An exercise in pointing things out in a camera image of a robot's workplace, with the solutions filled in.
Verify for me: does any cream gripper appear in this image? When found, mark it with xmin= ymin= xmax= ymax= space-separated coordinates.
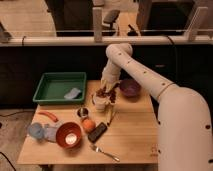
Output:
xmin=101 ymin=74 xmax=119 ymax=93

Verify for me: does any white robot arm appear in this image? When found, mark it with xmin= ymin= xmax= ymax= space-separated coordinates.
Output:
xmin=101 ymin=43 xmax=213 ymax=171

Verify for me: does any white paper cup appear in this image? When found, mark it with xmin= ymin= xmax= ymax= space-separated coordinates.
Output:
xmin=93 ymin=95 xmax=108 ymax=112

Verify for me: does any small metal cup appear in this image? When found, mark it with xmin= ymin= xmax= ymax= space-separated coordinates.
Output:
xmin=77 ymin=107 xmax=89 ymax=119

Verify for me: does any purple bowl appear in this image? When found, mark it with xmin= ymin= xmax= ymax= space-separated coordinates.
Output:
xmin=119 ymin=79 xmax=141 ymax=97

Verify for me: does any yellow banana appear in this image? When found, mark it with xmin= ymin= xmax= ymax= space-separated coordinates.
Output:
xmin=106 ymin=105 xmax=116 ymax=125

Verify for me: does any light blue cloth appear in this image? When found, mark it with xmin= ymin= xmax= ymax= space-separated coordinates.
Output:
xmin=64 ymin=88 xmax=81 ymax=100

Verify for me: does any orange fruit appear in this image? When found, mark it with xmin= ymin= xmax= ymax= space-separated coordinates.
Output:
xmin=82 ymin=119 xmax=96 ymax=133

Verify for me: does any green plastic tray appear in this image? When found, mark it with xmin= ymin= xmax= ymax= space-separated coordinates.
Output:
xmin=33 ymin=72 xmax=87 ymax=105

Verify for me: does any black rectangular block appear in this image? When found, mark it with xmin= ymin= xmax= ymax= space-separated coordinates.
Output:
xmin=88 ymin=122 xmax=107 ymax=143

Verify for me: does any wooden table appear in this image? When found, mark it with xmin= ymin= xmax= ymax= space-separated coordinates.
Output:
xmin=16 ymin=79 xmax=160 ymax=166

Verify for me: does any black office chair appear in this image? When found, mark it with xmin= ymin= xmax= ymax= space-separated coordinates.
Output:
xmin=102 ymin=9 xmax=120 ymax=36

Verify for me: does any orange carrot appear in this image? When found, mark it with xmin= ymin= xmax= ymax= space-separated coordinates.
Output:
xmin=38 ymin=111 xmax=58 ymax=122

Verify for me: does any red bowl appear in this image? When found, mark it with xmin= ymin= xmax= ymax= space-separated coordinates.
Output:
xmin=56 ymin=122 xmax=82 ymax=149

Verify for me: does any silver fork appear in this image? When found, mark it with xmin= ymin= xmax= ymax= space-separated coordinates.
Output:
xmin=90 ymin=144 xmax=120 ymax=162

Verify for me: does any white plastic container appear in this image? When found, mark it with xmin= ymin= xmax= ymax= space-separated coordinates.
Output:
xmin=44 ymin=122 xmax=62 ymax=143

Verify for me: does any white railing bar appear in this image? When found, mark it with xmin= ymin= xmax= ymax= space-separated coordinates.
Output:
xmin=0 ymin=35 xmax=213 ymax=47

